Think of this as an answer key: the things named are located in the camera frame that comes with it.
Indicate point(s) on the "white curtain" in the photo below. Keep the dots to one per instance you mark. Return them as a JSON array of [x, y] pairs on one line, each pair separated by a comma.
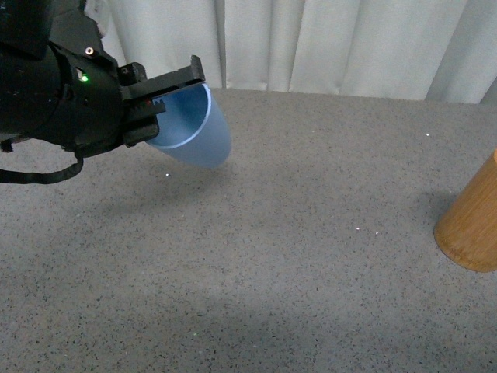
[[435, 50]]

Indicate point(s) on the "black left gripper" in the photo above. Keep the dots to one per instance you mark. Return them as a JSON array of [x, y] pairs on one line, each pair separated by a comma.
[[59, 85]]

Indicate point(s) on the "bamboo chopstick holder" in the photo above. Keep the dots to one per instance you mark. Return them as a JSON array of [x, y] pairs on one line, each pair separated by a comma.
[[467, 231]]

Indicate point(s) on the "blue plastic cup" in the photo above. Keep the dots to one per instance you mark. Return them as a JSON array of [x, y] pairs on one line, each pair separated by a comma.
[[192, 129]]

